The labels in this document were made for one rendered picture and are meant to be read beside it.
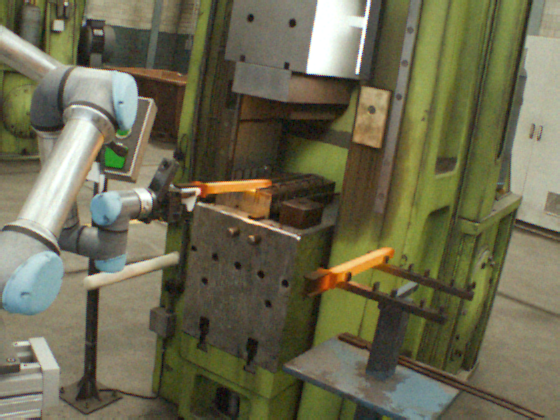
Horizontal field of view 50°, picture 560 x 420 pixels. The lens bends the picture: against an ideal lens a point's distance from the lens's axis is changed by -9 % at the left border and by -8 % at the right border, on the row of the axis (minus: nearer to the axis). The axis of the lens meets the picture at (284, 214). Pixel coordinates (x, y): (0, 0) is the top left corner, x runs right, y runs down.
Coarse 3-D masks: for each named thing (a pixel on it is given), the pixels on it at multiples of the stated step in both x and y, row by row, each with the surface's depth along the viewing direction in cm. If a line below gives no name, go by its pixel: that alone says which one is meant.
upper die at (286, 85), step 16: (240, 64) 191; (240, 80) 192; (256, 80) 189; (272, 80) 186; (288, 80) 184; (304, 80) 190; (320, 80) 198; (336, 80) 208; (352, 80) 218; (272, 96) 187; (288, 96) 185; (304, 96) 193; (320, 96) 201; (336, 96) 211
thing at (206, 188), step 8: (176, 184) 166; (184, 184) 168; (192, 184) 170; (200, 184) 172; (208, 184) 177; (216, 184) 179; (224, 184) 181; (232, 184) 184; (240, 184) 188; (248, 184) 191; (256, 184) 195; (264, 184) 199; (200, 192) 172; (208, 192) 175; (216, 192) 178
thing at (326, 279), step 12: (372, 252) 165; (384, 252) 167; (348, 264) 153; (360, 264) 154; (372, 264) 161; (312, 276) 138; (324, 276) 141; (336, 276) 143; (312, 288) 138; (324, 288) 142
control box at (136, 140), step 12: (144, 108) 207; (156, 108) 214; (144, 120) 206; (132, 132) 205; (144, 132) 207; (120, 144) 204; (132, 144) 204; (144, 144) 209; (132, 156) 203; (108, 168) 202; (132, 168) 202; (120, 180) 208; (132, 180) 205
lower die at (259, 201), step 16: (272, 176) 220; (288, 176) 224; (320, 176) 228; (224, 192) 201; (240, 192) 198; (256, 192) 195; (272, 192) 195; (304, 192) 209; (240, 208) 199; (256, 208) 195
